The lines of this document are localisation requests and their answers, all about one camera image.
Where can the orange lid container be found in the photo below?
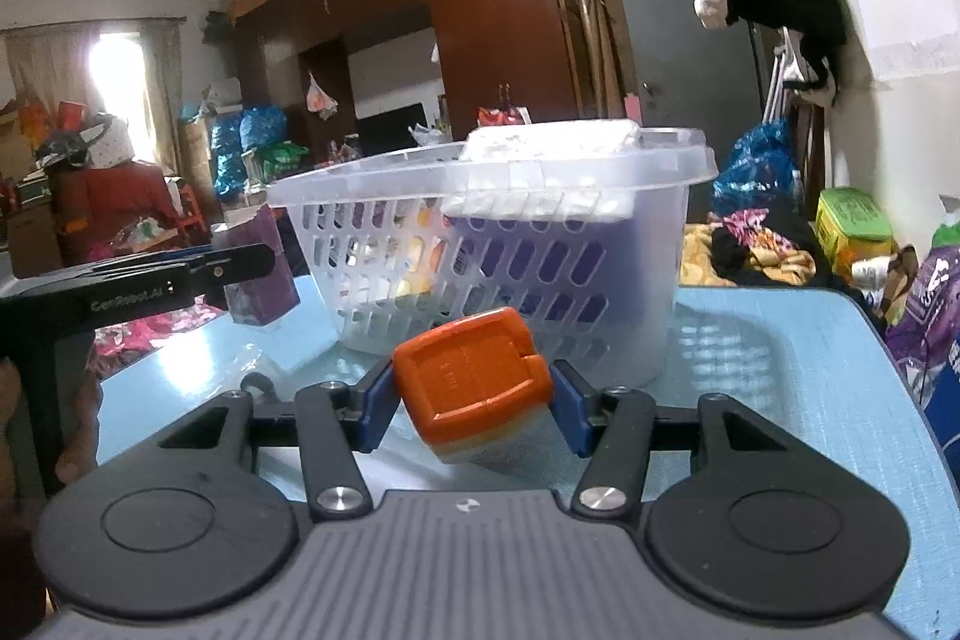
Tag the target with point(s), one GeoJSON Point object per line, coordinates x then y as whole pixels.
{"type": "Point", "coordinates": [469, 377]}

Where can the grey door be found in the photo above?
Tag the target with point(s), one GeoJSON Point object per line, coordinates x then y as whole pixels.
{"type": "Point", "coordinates": [652, 25]}

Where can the white plastic lattice basket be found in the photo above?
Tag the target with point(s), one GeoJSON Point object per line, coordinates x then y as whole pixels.
{"type": "Point", "coordinates": [660, 235]}

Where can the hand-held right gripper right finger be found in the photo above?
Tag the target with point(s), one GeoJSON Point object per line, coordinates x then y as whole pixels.
{"type": "Point", "coordinates": [571, 416]}

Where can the white tissue pack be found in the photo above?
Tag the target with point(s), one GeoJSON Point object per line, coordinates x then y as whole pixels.
{"type": "Point", "coordinates": [555, 141]}

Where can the orange white plastic bag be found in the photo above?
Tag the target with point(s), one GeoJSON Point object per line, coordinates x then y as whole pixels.
{"type": "Point", "coordinates": [502, 117]}

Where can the window curtain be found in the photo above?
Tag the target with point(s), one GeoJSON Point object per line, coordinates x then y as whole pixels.
{"type": "Point", "coordinates": [52, 70]}

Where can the blue plastic bag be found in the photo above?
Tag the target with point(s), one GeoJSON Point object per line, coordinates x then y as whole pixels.
{"type": "Point", "coordinates": [247, 145]}
{"type": "Point", "coordinates": [757, 164]}

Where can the purple patterned bag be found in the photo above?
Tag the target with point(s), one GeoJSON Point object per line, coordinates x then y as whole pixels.
{"type": "Point", "coordinates": [930, 295]}

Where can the red cloth pile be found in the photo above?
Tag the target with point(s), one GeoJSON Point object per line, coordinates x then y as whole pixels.
{"type": "Point", "coordinates": [112, 205]}

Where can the green carton box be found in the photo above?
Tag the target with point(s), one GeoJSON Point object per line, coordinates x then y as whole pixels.
{"type": "Point", "coordinates": [851, 227]}

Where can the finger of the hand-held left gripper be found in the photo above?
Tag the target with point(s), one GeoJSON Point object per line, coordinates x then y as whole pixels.
{"type": "Point", "coordinates": [232, 269]}
{"type": "Point", "coordinates": [142, 265]}

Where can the small white red plastic bag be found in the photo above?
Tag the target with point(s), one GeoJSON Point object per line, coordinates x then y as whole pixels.
{"type": "Point", "coordinates": [319, 99]}

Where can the floral blanket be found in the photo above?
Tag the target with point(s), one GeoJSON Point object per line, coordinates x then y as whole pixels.
{"type": "Point", "coordinates": [765, 254]}

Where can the metal walking frame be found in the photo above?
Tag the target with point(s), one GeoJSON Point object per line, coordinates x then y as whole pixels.
{"type": "Point", "coordinates": [776, 78]}

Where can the person's left hand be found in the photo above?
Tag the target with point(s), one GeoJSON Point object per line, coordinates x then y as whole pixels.
{"type": "Point", "coordinates": [79, 422]}

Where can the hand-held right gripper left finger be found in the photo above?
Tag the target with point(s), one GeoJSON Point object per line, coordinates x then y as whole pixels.
{"type": "Point", "coordinates": [375, 411]}

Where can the blue shopping bag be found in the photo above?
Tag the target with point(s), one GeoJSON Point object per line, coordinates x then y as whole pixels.
{"type": "Point", "coordinates": [945, 400]}

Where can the purple white pack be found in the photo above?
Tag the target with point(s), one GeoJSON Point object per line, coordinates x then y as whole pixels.
{"type": "Point", "coordinates": [525, 265]}

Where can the brown wooden wardrobe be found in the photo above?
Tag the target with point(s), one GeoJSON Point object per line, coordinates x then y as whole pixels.
{"type": "Point", "coordinates": [487, 25]}

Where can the pink board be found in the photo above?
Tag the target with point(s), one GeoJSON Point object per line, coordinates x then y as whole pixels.
{"type": "Point", "coordinates": [634, 108]}

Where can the wooden sticks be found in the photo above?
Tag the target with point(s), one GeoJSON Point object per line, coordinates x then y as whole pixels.
{"type": "Point", "coordinates": [592, 33]}

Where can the black television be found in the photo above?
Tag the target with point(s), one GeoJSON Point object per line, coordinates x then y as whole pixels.
{"type": "Point", "coordinates": [386, 130]}

